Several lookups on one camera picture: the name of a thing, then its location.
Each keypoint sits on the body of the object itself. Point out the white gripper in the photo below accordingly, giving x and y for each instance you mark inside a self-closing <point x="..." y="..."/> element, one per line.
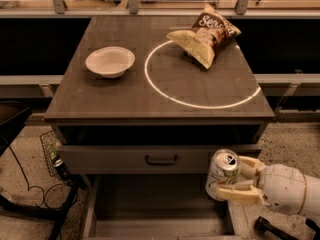
<point x="282" y="188"/>

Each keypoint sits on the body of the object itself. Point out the green 7up soda can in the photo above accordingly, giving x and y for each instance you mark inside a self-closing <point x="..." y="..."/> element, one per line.
<point x="224" y="169"/>

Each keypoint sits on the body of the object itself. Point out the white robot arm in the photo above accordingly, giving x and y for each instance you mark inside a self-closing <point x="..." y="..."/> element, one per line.
<point x="311" y="204"/>

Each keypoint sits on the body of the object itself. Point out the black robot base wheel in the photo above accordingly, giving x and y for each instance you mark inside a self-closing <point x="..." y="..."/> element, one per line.
<point x="262" y="225"/>

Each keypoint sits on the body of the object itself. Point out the grey drawer cabinet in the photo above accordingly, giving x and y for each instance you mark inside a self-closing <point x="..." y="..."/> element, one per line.
<point x="164" y="98"/>

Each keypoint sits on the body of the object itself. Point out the open grey middle drawer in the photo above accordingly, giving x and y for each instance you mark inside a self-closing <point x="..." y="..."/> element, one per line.
<point x="155" y="207"/>

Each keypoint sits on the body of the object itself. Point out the grey top drawer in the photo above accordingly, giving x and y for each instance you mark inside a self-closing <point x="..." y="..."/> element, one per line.
<point x="126" y="159"/>

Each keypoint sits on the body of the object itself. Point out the dark can in basket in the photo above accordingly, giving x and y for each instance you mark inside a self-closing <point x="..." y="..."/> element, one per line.
<point x="61" y="169"/>

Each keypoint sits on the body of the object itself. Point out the brown chips bag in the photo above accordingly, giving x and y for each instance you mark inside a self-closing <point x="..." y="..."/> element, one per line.
<point x="207" y="33"/>

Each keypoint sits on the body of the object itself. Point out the white ceramic bowl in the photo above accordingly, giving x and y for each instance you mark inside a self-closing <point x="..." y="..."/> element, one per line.
<point x="110" y="62"/>

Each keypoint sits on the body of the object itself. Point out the black chair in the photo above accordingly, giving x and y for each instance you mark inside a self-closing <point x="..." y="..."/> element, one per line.
<point x="13" y="116"/>

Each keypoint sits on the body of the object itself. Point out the metal railing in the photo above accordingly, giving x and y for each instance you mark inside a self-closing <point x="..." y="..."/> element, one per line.
<point x="229" y="8"/>

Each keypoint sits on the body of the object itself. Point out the black drawer handle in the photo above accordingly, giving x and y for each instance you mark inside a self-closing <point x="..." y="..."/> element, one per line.
<point x="161" y="162"/>

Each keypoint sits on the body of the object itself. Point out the black wire basket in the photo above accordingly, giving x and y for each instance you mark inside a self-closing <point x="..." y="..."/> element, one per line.
<point x="50" y="145"/>

